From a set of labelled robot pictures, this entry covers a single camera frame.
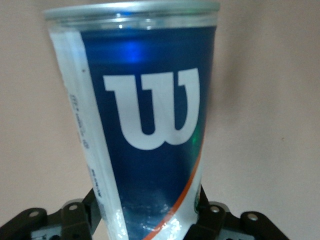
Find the blue white tennis ball can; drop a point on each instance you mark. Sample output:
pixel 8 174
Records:
pixel 150 112

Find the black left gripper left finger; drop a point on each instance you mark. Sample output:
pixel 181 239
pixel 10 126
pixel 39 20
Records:
pixel 75 215

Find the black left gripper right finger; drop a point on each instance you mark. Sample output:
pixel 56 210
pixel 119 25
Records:
pixel 212 217

